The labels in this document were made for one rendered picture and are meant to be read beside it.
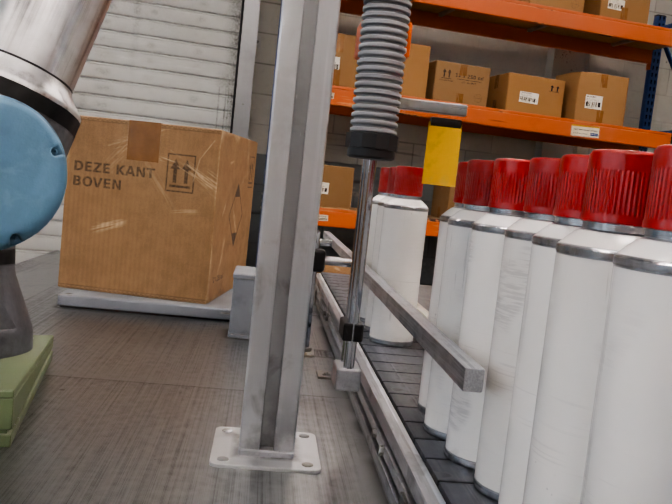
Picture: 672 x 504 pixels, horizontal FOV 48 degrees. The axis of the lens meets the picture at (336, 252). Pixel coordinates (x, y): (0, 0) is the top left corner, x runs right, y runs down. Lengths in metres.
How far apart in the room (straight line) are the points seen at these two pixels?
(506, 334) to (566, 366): 0.11
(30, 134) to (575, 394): 0.43
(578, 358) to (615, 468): 0.06
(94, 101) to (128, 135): 3.77
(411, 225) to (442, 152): 0.19
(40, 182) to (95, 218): 0.61
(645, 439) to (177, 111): 4.73
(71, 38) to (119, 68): 4.32
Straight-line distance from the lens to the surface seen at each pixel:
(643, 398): 0.31
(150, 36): 5.03
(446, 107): 0.67
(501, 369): 0.46
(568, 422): 0.36
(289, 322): 0.60
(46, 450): 0.64
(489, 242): 0.49
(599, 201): 0.36
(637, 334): 0.31
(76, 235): 1.24
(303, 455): 0.64
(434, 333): 0.52
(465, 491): 0.48
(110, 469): 0.60
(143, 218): 1.20
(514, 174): 0.50
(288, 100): 0.59
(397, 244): 0.85
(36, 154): 0.61
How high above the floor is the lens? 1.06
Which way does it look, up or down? 5 degrees down
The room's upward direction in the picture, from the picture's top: 6 degrees clockwise
